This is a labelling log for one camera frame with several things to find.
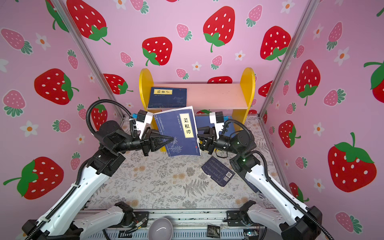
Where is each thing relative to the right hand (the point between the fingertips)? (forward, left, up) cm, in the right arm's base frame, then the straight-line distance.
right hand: (188, 135), depth 53 cm
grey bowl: (-25, +12, -43) cm, 51 cm away
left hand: (-3, +6, 0) cm, 6 cm away
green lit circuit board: (-21, -32, -45) cm, 59 cm away
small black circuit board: (-23, -13, -42) cm, 50 cm away
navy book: (+7, -15, -44) cm, 47 cm away
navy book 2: (+1, -34, -45) cm, 56 cm away
